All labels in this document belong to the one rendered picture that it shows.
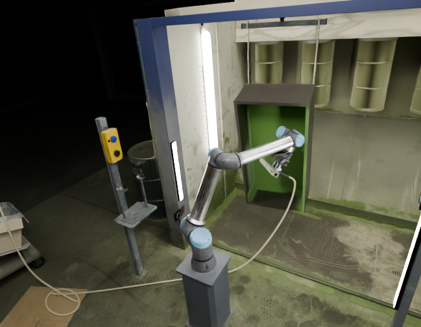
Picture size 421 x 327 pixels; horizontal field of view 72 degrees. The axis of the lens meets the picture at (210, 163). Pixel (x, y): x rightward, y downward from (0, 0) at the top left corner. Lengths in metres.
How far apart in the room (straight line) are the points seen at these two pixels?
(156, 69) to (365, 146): 2.55
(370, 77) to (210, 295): 2.54
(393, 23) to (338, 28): 0.45
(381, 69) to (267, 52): 1.18
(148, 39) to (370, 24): 2.03
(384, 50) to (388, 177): 1.36
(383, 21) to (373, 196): 1.82
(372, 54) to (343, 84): 0.60
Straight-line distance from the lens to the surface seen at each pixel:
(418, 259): 1.98
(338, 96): 3.89
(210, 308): 2.37
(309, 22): 2.55
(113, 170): 2.48
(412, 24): 3.31
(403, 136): 3.89
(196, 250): 2.09
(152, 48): 2.46
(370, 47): 3.38
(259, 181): 3.36
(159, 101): 2.54
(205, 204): 2.12
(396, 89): 3.83
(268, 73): 3.67
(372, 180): 3.79
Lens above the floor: 2.26
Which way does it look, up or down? 27 degrees down
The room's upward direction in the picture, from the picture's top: 5 degrees counter-clockwise
